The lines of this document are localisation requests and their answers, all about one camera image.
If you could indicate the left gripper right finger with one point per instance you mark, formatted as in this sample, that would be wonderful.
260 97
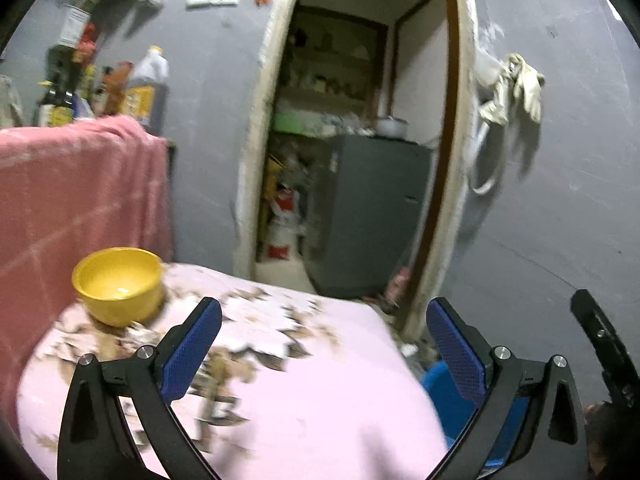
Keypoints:
527 419

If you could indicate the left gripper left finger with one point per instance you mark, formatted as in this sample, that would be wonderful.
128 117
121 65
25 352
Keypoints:
95 441

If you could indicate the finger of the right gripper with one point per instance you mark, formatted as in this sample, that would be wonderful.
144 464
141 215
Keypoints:
618 371

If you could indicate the right hand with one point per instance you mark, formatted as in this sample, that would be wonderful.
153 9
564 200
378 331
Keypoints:
600 433

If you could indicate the blue plastic basin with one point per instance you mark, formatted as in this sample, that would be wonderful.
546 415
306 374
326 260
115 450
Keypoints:
454 412

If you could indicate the yellow plastic bowl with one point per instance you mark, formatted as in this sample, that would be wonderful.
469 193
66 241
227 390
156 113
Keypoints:
120 285

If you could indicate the pink floral tablecloth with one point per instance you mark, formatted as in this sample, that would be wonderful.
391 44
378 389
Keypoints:
296 386

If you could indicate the red plaid towel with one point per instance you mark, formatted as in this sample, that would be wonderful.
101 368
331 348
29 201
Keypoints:
67 192

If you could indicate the dark grey refrigerator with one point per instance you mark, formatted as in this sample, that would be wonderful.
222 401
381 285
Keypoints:
364 206

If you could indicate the red white sack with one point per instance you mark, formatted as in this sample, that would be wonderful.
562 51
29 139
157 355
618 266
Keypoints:
283 228

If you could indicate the hanging rubber gloves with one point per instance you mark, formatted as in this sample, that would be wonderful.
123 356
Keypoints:
510 81

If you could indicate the metal pot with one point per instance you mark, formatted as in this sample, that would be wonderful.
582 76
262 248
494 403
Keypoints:
391 127

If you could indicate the grey dish rag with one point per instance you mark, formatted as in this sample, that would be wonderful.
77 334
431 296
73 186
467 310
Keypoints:
11 110

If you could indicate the large cooking oil jug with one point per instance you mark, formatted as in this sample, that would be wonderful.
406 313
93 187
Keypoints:
146 91

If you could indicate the brown sauce bottle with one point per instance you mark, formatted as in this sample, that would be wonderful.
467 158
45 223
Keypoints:
114 87

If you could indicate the white utensil holder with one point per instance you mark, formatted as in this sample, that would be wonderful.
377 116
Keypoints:
74 24

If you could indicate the wooden door frame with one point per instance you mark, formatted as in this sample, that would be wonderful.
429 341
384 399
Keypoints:
443 219

